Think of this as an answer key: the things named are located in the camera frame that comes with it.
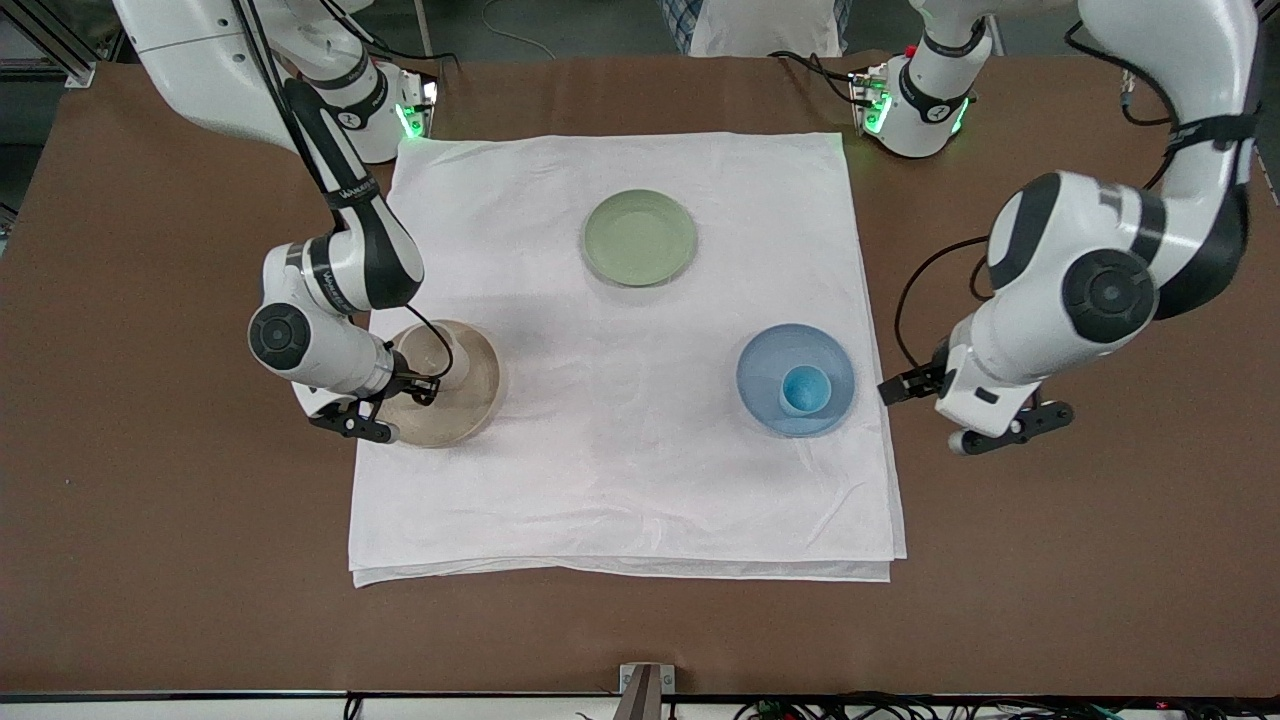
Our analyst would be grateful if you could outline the black floor cables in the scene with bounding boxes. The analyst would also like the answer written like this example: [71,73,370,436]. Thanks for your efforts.
[735,695,1280,720]

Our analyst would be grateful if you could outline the beige gray plate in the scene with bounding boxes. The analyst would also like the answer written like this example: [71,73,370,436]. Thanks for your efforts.
[378,320,501,448]

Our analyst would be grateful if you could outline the white floor cable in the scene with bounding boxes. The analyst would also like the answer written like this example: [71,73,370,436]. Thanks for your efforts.
[480,0,563,61]

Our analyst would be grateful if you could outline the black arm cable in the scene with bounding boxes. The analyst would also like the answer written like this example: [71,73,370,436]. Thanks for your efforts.
[230,0,457,406]
[893,235,993,373]

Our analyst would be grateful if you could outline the blue plaid fabric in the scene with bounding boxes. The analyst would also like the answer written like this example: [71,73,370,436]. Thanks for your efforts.
[658,0,703,53]

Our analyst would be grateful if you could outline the metal table bracket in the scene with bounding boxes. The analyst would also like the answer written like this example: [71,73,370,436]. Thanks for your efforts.
[619,663,676,720]

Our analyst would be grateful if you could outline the green plate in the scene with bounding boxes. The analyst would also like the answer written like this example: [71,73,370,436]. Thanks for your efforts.
[582,189,698,288]

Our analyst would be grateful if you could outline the white mug with black handle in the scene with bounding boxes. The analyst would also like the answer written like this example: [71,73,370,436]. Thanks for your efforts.
[428,326,473,391]

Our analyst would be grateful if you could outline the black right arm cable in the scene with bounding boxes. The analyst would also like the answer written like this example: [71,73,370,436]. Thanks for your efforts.
[230,0,457,406]

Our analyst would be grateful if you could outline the white cloth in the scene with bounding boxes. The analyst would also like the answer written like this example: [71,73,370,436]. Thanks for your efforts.
[348,132,908,588]

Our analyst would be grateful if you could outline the blue plate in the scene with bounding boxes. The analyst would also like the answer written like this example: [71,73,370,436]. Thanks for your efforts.
[736,323,857,438]

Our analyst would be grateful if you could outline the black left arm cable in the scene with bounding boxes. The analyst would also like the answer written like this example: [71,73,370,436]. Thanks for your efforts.
[893,235,993,373]

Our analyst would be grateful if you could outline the aluminium frame profile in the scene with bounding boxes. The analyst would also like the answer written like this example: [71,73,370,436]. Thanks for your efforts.
[0,0,98,89]

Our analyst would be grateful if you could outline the blue cup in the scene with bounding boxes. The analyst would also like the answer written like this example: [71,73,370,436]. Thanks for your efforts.
[779,365,833,417]

